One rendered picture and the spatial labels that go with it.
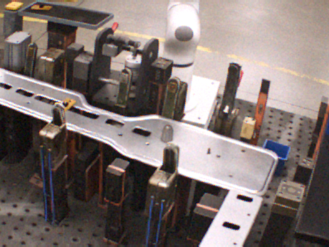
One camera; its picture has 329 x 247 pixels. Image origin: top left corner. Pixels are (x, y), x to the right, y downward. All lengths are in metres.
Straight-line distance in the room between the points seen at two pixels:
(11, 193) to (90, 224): 0.31
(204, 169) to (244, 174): 0.11
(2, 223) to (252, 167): 0.82
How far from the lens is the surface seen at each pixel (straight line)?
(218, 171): 1.51
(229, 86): 1.62
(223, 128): 1.67
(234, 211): 1.39
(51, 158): 1.54
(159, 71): 1.72
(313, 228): 1.35
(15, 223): 1.72
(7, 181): 1.88
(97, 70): 1.80
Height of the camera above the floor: 1.91
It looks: 33 degrees down
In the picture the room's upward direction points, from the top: 7 degrees clockwise
